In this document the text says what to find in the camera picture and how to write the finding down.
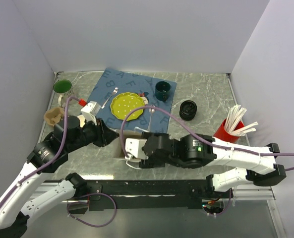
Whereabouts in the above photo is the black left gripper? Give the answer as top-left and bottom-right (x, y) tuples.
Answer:
(65, 115), (119, 153)

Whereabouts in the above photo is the light blue paper bag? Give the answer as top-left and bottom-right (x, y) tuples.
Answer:
(112, 126), (149, 170)

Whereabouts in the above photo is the stack of black cup lids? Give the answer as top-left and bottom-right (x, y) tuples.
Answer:
(179, 100), (197, 121)

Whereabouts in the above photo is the stack of brown paper cups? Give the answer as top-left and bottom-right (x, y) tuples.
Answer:
(77, 115), (86, 127)

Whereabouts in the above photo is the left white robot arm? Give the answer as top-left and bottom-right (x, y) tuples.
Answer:
(0, 116), (119, 238)

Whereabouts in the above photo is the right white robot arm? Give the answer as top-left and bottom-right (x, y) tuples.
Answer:
(136, 132), (287, 198)

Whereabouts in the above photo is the green polka dot plate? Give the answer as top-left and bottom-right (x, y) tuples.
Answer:
(110, 92), (145, 120)

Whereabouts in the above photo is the silver spoon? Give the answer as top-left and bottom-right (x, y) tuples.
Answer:
(147, 105), (155, 131)

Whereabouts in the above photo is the silver fork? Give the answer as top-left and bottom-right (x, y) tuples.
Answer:
(101, 87), (118, 109)

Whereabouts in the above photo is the small cartoon figure toy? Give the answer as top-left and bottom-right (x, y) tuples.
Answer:
(138, 92), (149, 105)

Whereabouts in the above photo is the blue letter placemat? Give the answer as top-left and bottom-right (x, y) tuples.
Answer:
(88, 68), (177, 133)

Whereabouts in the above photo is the dark teal mug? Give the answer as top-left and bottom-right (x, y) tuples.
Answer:
(155, 81), (171, 102)

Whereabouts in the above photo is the green interior floral mug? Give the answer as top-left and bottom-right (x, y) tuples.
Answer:
(53, 79), (73, 108)

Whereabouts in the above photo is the red cup with stirrers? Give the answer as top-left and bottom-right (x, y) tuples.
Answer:
(214, 104), (258, 143)

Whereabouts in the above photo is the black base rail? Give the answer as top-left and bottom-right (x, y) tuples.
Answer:
(56, 180), (236, 211)

